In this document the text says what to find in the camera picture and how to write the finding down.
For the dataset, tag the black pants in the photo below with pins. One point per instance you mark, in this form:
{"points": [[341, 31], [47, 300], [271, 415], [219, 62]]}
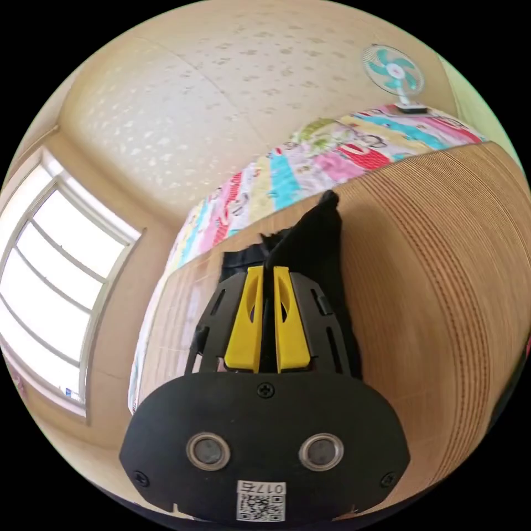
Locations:
{"points": [[315, 253]]}

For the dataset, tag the window with white frame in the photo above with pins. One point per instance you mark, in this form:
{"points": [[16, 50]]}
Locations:
{"points": [[54, 290]]}

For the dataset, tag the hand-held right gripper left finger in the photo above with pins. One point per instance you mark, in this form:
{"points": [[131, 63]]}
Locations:
{"points": [[244, 327]]}

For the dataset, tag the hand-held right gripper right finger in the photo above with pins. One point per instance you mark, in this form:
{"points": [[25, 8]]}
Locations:
{"points": [[290, 332]]}

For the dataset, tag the bed with woven mat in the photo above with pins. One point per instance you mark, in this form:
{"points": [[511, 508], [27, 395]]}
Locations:
{"points": [[415, 269]]}

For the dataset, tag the teal table fan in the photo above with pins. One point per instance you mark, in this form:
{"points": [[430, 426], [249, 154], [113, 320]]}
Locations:
{"points": [[394, 72]]}

